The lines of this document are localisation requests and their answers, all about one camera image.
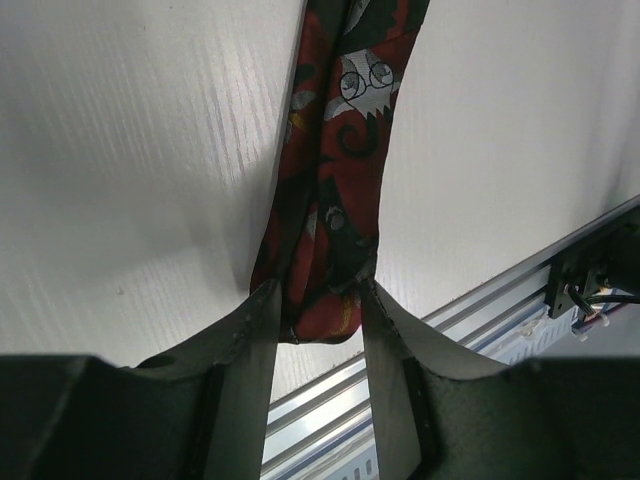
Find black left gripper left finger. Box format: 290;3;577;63
1;280;281;479

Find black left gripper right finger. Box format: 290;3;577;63
361;285;639;479

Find dark red patterned tie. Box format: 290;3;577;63
251;1;428;344

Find aluminium mounting rail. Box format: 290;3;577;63
259;194;640;480

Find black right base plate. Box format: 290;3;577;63
545;207;639;319

